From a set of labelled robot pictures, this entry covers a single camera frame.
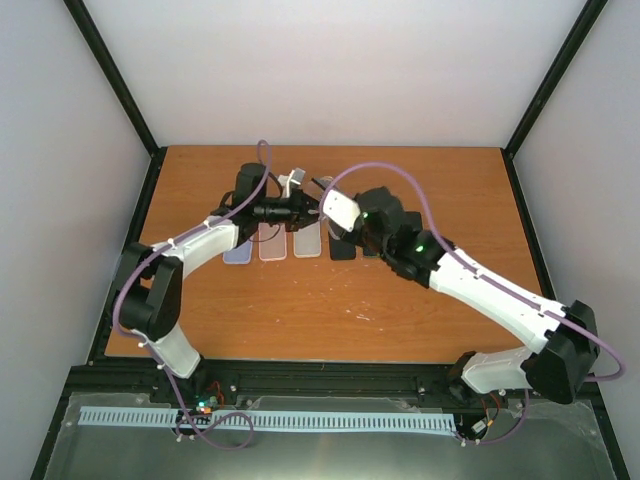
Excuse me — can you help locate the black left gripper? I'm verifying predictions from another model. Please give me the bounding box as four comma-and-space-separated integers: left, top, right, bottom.
253, 187, 319, 231

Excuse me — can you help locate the dark green phone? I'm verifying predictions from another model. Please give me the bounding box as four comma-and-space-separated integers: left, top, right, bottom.
362, 246, 378, 258

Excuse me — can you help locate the cream white phone case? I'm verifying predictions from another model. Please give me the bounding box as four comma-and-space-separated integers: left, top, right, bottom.
293, 222, 322, 258

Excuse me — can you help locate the dark grey phone corner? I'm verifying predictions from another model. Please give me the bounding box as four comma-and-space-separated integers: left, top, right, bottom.
311, 176, 333, 191

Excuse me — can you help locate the black phone from lilac case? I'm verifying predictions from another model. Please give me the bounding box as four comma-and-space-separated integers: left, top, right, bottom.
406, 211, 423, 232

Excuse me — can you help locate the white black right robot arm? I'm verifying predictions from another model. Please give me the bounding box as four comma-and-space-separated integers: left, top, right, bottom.
348, 187, 599, 404

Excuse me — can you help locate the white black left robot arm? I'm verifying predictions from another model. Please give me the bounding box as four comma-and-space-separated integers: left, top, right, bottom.
110, 163, 319, 403

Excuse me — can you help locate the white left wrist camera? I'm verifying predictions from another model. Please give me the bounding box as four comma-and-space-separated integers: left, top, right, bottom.
277, 168, 306, 198

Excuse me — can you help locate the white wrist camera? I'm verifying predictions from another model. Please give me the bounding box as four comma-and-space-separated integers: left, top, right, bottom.
277, 168, 306, 198
320, 189, 361, 232

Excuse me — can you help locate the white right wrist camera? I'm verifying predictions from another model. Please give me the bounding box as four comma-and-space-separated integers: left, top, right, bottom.
320, 189, 361, 232

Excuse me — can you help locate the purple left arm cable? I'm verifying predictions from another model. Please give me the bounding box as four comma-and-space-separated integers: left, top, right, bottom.
112, 139, 274, 450

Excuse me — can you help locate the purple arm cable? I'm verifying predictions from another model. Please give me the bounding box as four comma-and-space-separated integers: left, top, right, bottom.
112, 139, 274, 450
322, 162, 627, 447

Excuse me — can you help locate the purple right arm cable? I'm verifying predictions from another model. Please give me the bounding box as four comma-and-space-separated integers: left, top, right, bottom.
322, 162, 627, 447

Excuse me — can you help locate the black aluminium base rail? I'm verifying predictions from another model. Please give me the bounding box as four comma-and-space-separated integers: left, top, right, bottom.
64, 357, 599, 416

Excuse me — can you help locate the black left frame post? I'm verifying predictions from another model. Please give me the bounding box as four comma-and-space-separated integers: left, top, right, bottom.
62, 0, 169, 161

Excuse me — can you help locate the black frame post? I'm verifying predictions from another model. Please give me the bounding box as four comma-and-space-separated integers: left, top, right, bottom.
502, 0, 610, 161
62, 0, 169, 161

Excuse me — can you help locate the light blue slotted cable duct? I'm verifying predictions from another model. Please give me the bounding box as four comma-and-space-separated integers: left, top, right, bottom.
77, 406, 456, 436

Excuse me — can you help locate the black right frame post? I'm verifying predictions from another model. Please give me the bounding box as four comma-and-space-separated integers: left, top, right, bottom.
502, 0, 610, 161

